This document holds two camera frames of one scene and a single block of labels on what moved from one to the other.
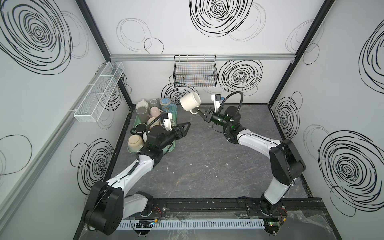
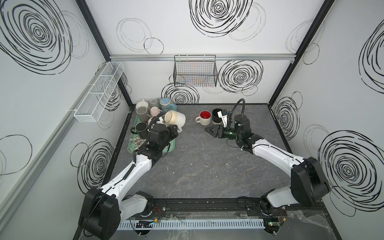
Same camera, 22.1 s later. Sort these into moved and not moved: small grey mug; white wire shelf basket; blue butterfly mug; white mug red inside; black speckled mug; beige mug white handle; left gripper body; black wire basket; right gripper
Moved: white mug red inside; right gripper; beige mug white handle
Not moved: white wire shelf basket; black speckled mug; black wire basket; small grey mug; blue butterfly mug; left gripper body
